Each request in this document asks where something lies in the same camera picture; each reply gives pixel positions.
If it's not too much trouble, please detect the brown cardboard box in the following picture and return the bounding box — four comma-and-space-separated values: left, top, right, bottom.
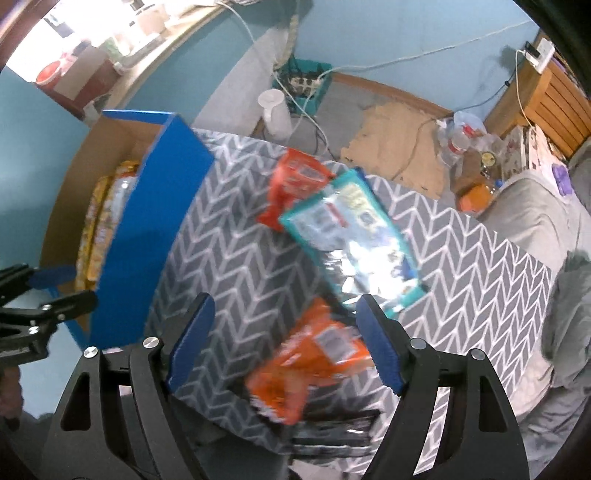
55, 44, 116, 112

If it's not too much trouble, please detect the long yellow snack packet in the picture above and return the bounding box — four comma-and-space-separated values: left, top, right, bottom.
76, 173, 114, 283

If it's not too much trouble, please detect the blue cardboard box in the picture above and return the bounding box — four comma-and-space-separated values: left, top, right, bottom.
39, 109, 215, 349

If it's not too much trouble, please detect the grey chevron tablecloth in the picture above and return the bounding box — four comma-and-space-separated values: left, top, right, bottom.
148, 129, 555, 472

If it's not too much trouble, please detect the person's left forearm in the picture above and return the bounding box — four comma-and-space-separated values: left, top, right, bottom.
0, 369, 24, 430

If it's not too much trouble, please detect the teal plastic crate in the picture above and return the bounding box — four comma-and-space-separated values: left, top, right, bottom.
272, 59, 333, 116

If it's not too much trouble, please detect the white socket block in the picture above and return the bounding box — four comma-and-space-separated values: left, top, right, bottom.
526, 39, 555, 72

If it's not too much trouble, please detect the teal snack packet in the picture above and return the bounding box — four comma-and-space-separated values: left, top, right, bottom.
279, 168, 428, 319

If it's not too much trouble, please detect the cardboard sheet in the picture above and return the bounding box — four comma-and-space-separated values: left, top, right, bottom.
342, 102, 455, 199

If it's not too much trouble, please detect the red snack packet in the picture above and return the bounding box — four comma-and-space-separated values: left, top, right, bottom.
257, 148, 334, 229

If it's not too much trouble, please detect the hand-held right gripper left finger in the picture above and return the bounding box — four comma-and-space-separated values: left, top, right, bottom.
41, 292, 218, 480

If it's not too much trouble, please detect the wooden headboard shelf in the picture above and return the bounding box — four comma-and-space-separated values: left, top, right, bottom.
482, 46, 591, 158

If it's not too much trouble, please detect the wooden windowsill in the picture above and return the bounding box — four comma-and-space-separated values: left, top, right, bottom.
83, 4, 232, 125

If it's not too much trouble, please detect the black white-print snack packet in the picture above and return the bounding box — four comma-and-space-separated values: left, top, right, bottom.
288, 408, 382, 460

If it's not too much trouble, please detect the purple pouch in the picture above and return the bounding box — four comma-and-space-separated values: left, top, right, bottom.
551, 164, 573, 195

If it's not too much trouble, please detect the yellow lidded jar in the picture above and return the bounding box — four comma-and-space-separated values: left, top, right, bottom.
480, 151, 502, 178

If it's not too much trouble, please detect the braided rope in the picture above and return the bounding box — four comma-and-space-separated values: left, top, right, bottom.
277, 14, 298, 70

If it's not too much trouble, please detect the printed pink pillow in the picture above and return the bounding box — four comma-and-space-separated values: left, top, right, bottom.
501, 127, 566, 185

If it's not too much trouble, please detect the orange soda bottle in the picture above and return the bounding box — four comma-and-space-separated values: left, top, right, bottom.
457, 182, 502, 215

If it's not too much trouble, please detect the bed with grey sheet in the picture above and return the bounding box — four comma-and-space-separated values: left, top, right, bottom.
475, 138, 591, 480

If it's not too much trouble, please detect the grey blanket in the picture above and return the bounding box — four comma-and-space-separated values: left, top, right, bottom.
542, 251, 591, 388

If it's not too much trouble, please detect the beige power strip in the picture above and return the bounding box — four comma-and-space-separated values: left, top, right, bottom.
287, 74, 324, 90

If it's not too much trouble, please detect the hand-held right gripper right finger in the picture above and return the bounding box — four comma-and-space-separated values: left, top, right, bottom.
355, 294, 529, 480

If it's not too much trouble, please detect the short yellow chips packet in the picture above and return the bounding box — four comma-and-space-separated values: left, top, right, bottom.
108, 161, 141, 217

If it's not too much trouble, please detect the white plastic pitcher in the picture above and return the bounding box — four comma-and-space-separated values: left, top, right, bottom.
257, 89, 293, 139

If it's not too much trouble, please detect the large orange snack packet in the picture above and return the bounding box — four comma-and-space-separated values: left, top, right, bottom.
245, 298, 375, 425

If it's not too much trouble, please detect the clear plastic bottle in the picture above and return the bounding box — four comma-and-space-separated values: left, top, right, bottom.
436, 111, 485, 164

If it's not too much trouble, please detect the red lidded container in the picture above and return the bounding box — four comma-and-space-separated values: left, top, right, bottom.
36, 60, 63, 86

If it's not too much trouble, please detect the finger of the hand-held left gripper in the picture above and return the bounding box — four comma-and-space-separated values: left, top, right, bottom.
0, 290, 99, 347
0, 263, 77, 308

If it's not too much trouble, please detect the white wall cable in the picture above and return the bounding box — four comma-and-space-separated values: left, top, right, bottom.
323, 18, 532, 75

